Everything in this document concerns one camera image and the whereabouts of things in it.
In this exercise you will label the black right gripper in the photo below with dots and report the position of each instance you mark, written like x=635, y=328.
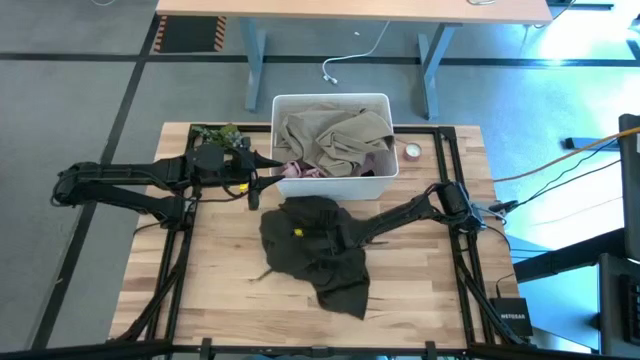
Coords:
x=332, y=235

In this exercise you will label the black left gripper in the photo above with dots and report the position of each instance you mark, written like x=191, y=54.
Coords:
x=220, y=167

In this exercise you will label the pink heather garment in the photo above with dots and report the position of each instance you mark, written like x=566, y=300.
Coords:
x=300, y=171

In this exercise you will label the dark olive green garment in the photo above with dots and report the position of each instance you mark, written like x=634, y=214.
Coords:
x=300, y=260

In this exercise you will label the tan khaki garment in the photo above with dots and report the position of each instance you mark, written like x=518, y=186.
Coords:
x=340, y=142

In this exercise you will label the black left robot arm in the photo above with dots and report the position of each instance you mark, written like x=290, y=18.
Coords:
x=120, y=182

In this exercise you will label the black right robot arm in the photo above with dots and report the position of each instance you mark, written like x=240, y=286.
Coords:
x=400, y=212

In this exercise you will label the white woven plastic laundry basket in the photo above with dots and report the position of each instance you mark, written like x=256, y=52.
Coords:
x=330, y=189

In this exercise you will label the green camouflage garment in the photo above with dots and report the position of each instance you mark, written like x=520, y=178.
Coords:
x=220, y=135

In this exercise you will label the roll of tape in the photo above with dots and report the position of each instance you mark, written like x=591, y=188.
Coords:
x=412, y=151

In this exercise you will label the black mat with hazard stripes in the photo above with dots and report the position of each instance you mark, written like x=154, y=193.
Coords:
x=190, y=34

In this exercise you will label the wooden desk with grey legs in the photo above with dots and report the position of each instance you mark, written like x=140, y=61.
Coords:
x=350, y=10

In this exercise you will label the dark grey cabinet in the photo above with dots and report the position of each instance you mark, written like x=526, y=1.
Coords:
x=630, y=190

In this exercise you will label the black metal table frame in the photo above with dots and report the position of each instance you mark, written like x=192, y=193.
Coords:
x=320, y=351

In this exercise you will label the black Netgear network switch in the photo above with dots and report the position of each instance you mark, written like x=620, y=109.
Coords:
x=511, y=316

